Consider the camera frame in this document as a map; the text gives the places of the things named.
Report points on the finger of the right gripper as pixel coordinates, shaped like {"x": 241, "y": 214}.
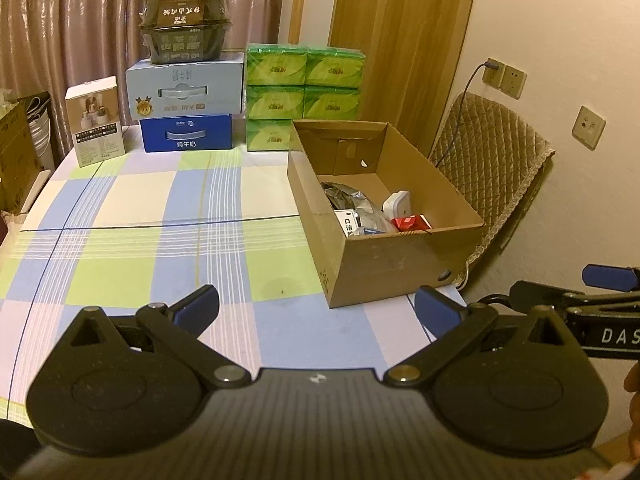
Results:
{"x": 525, "y": 295}
{"x": 620, "y": 278}

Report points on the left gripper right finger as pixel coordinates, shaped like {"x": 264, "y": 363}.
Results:
{"x": 458, "y": 331}

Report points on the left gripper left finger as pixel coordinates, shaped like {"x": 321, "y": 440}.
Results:
{"x": 174, "y": 332}

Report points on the red candy wrapper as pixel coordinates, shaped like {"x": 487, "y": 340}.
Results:
{"x": 413, "y": 223}

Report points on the white square night light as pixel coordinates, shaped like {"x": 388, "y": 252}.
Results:
{"x": 397, "y": 205}

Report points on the silver foil pouch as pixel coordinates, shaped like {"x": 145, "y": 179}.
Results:
{"x": 371, "y": 219}

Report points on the green oral spray box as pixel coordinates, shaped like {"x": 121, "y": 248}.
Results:
{"x": 348, "y": 220}

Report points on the person right hand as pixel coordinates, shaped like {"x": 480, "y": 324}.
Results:
{"x": 632, "y": 385}

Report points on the checked tablecloth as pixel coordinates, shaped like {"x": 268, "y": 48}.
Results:
{"x": 144, "y": 228}

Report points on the brown cardboard box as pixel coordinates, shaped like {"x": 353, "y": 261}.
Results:
{"x": 376, "y": 159}

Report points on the quilted beige chair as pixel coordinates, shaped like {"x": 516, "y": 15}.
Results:
{"x": 494, "y": 158}

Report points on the dark blue milk carton box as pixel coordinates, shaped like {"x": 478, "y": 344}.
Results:
{"x": 187, "y": 133}

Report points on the brown cardboard boxes stack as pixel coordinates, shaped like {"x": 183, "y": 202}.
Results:
{"x": 26, "y": 147}

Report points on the white humidifier product box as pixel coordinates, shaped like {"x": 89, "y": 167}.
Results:
{"x": 92, "y": 111}

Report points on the light blue milk carton box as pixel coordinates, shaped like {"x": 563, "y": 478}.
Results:
{"x": 186, "y": 89}

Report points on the green tissue pack bundle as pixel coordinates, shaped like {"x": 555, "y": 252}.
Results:
{"x": 285, "y": 83}

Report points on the black instant noodle bowls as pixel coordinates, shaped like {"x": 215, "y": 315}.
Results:
{"x": 180, "y": 31}

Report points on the pink curtain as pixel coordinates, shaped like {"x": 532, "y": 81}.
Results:
{"x": 50, "y": 45}

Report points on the wall data socket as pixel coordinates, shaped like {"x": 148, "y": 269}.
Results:
{"x": 588, "y": 128}

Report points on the wall power socket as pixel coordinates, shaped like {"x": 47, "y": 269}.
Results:
{"x": 493, "y": 73}
{"x": 513, "y": 82}

